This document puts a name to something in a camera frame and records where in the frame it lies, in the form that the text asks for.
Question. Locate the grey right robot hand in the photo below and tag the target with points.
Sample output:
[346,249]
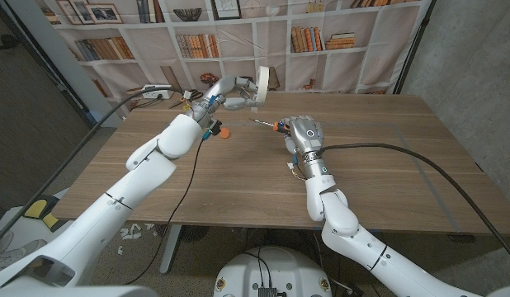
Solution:
[306,134]

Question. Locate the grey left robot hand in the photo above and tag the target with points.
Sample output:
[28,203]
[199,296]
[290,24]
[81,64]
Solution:
[228,86]

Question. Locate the orange black screwdriver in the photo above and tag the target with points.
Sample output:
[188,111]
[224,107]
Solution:
[276,126]

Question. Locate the cream masking tape roll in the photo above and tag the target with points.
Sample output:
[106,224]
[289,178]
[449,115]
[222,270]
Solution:
[262,84]

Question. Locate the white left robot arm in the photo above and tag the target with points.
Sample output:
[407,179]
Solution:
[147,165]

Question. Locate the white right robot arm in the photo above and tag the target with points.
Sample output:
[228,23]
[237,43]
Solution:
[341,222]

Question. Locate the orange black scissors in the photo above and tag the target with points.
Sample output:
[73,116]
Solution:
[175,105]

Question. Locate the printed bookshelf backdrop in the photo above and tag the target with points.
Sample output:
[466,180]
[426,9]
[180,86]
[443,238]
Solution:
[259,37]

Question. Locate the white power strip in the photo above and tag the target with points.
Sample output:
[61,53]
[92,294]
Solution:
[156,94]

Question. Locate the black backdrop stand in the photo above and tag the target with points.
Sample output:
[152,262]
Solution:
[412,51]

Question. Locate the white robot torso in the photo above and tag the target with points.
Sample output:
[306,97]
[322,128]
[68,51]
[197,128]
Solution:
[271,268]

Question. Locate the white table leg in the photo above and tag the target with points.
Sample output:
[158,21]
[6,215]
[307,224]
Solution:
[170,251]

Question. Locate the yellow black object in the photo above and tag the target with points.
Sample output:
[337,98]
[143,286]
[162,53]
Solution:
[34,209]

